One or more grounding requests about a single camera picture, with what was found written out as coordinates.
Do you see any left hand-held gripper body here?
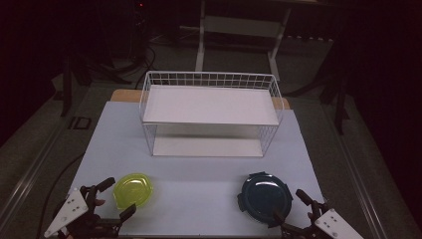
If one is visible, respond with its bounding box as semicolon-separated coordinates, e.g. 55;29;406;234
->
44;184;123;239

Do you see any light blue table mat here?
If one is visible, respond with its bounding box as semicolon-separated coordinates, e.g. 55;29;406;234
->
51;101;335;237

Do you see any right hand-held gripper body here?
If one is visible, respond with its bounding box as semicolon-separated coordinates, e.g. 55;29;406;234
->
281;199;365;239

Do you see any white wire shelf rack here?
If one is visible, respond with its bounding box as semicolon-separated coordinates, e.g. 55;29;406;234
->
138;70;285;158

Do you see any wooden table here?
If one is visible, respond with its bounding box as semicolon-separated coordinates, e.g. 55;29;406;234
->
109;89;291;111

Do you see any yellow-green plastic bowl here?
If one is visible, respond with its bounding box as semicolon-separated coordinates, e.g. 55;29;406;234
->
112;172;154;211

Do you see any dark blue lidded container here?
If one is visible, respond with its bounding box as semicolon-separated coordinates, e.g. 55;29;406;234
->
237;171;295;228

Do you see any black floor socket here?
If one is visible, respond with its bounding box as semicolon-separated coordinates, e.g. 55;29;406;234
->
69;116;93;130

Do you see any bundle of black cables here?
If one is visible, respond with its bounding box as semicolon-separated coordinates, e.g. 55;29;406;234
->
108;46;157;89

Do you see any black metal stand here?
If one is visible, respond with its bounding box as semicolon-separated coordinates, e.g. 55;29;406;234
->
59;54;75;118
319;76;350;135

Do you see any black floor cable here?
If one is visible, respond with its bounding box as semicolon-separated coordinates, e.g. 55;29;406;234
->
34;152;86;239

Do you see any metal floor rail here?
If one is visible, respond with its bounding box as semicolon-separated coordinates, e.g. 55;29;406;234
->
0;116;68;230
322;99;389;239

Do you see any white desk frame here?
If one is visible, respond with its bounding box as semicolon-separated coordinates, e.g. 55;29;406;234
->
194;0;293;83

